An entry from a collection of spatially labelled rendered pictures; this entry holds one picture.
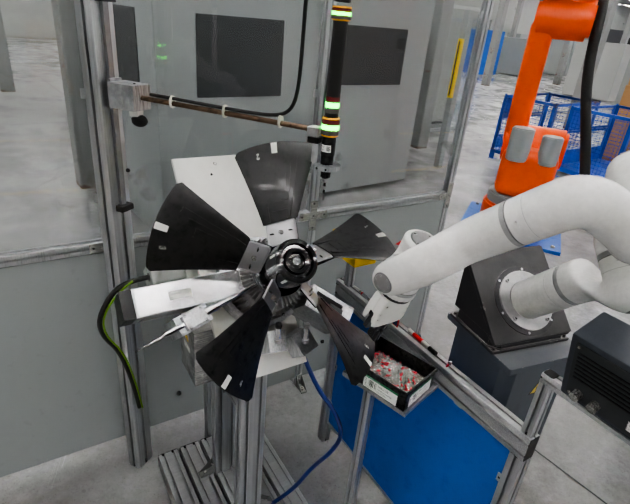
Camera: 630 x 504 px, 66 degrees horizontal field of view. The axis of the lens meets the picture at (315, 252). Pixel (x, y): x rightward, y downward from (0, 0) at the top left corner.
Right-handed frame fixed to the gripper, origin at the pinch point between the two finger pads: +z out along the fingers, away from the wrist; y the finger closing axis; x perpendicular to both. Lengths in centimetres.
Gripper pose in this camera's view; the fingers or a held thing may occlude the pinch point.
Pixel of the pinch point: (375, 331)
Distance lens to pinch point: 126.2
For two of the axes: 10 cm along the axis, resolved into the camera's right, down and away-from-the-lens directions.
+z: -2.5, 7.3, 6.4
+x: 4.7, 6.7, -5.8
